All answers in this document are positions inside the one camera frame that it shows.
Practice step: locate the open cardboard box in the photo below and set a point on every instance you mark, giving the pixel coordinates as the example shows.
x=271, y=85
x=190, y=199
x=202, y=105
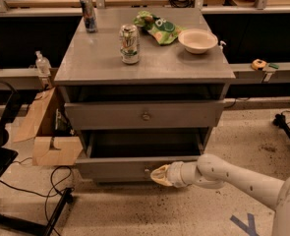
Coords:
x=50, y=147

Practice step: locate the black stand left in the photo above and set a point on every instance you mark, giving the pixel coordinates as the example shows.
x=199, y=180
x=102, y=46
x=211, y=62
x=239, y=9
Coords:
x=7, y=157

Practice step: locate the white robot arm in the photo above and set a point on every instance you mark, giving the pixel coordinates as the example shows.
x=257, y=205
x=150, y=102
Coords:
x=211, y=172

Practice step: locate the grey wooden drawer cabinet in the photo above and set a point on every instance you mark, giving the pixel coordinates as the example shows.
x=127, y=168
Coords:
x=92, y=69

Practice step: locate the blue energy drink can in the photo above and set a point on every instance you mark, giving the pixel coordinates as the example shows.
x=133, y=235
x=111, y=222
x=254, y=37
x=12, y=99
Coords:
x=89, y=15

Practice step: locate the green white soda can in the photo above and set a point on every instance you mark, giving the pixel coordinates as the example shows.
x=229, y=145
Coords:
x=129, y=44

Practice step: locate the white bowl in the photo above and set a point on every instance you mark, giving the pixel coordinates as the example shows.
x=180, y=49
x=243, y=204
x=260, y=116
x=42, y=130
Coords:
x=197, y=41

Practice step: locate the grey drawer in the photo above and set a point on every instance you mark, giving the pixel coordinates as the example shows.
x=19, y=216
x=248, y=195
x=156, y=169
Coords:
x=115, y=156
x=144, y=114

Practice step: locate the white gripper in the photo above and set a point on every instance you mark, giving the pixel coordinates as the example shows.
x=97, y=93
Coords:
x=174, y=174

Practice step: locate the clear sanitizer bottle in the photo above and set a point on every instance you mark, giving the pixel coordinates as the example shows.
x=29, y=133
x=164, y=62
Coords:
x=42, y=64

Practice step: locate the small green object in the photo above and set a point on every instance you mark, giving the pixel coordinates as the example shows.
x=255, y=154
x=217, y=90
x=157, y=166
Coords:
x=274, y=66

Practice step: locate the green chip bag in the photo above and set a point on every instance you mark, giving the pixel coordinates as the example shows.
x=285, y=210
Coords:
x=163, y=31

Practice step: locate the small white pump bottle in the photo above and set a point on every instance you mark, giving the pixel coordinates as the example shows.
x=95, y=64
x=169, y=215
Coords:
x=222, y=44

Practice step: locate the black stand leg right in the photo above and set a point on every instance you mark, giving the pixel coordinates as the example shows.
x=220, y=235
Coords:
x=280, y=122

